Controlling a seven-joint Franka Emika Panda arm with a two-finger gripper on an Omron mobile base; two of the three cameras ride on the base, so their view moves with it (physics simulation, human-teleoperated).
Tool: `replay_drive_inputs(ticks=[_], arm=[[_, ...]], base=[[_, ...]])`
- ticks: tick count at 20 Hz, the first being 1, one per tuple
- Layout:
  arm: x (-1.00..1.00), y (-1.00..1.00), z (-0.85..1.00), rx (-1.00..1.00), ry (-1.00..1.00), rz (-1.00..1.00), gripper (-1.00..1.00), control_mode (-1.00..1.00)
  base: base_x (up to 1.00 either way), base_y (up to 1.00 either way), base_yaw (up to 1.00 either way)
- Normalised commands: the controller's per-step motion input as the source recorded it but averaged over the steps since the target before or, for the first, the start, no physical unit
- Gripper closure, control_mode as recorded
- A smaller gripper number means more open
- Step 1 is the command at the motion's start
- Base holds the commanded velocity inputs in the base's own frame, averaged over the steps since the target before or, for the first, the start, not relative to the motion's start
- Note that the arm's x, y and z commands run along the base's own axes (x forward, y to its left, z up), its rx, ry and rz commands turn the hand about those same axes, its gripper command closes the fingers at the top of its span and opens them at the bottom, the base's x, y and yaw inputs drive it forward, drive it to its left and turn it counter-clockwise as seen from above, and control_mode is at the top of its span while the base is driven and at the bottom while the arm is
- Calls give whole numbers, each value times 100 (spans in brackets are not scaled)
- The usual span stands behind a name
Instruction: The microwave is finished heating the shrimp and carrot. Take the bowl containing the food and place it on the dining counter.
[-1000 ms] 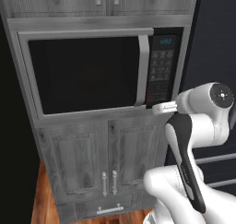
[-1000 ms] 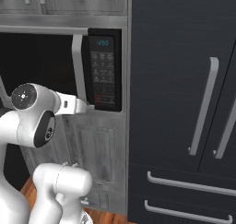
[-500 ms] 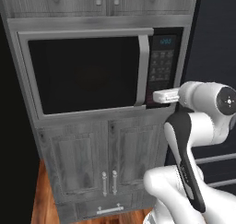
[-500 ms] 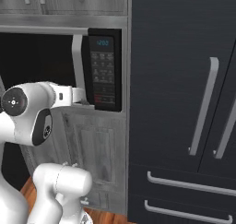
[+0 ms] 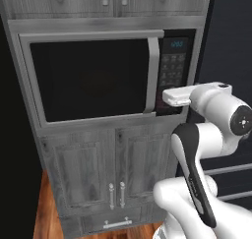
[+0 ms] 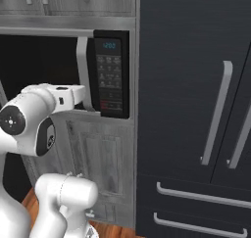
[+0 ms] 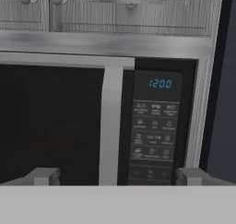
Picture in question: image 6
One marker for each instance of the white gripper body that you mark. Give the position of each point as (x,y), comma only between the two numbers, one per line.
(78,94)

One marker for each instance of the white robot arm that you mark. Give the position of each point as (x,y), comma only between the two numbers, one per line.
(23,134)

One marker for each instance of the black built-in microwave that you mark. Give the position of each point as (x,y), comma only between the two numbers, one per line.
(111,75)

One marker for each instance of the black microwave door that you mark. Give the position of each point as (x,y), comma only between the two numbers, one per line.
(39,59)

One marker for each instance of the grey wood lower cupboard door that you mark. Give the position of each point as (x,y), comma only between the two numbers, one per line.
(101,157)

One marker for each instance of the grey wood cupboard door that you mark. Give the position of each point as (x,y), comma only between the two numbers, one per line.
(19,5)
(91,2)
(101,157)

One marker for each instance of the grey wood upper cupboard door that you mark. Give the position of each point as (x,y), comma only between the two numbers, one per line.
(19,5)
(91,2)

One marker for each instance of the black fridge door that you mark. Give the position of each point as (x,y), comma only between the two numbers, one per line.
(240,118)
(176,85)

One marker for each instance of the black fridge drawer front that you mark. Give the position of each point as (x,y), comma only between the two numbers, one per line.
(145,225)
(147,196)

